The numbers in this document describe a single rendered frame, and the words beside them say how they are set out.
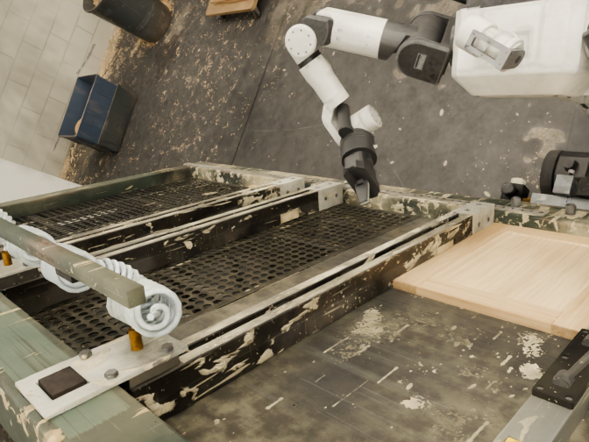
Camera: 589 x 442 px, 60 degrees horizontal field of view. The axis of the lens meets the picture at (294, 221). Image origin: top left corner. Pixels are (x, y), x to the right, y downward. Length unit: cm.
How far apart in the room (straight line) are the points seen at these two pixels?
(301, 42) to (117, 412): 93
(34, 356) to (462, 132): 228
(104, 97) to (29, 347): 433
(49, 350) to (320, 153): 253
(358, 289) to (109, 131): 424
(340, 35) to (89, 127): 391
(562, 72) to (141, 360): 89
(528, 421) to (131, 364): 49
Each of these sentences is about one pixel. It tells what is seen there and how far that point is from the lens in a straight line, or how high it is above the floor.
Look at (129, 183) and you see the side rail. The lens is 230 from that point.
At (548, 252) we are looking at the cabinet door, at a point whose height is 101.
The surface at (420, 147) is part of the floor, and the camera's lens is 279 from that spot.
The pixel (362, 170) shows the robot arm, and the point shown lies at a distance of 120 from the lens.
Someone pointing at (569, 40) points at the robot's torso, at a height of 134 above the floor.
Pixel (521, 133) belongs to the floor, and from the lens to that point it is 260.
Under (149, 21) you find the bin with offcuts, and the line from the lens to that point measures 524.
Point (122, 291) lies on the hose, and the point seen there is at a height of 198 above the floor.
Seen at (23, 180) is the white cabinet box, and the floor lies 81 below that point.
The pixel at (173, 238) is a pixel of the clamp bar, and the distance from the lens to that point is 134.
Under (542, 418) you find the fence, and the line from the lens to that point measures 72.
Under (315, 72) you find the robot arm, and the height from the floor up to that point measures 140.
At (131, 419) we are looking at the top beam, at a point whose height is 190.
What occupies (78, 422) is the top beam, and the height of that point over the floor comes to 194.
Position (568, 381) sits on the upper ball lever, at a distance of 76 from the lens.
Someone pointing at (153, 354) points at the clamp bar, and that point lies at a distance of 72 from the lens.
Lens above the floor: 225
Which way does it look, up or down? 46 degrees down
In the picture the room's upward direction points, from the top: 67 degrees counter-clockwise
